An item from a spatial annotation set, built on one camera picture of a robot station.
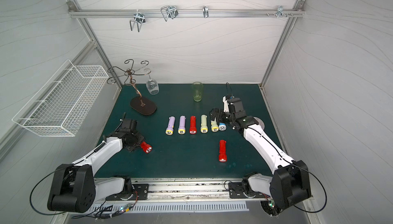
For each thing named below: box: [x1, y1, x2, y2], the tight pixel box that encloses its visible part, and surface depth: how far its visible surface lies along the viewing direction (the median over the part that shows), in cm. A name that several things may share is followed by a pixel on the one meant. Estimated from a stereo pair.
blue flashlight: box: [218, 122, 227, 131], surface depth 97 cm
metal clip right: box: [276, 5, 288, 19], surface depth 78 cm
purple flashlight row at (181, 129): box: [178, 115, 187, 135], surface depth 97 cm
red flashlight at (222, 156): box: [219, 139, 228, 163], surface depth 86 cm
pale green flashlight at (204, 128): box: [200, 114, 209, 134], surface depth 97 cm
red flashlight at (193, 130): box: [189, 115, 198, 135], surface depth 97 cm
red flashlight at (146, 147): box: [140, 141, 153, 154], surface depth 87 cm
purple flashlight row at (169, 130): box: [165, 116, 176, 136], surface depth 97 cm
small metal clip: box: [202, 5, 210, 19], surface depth 80 cm
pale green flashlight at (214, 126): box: [210, 117, 220, 132], surface depth 96 cm
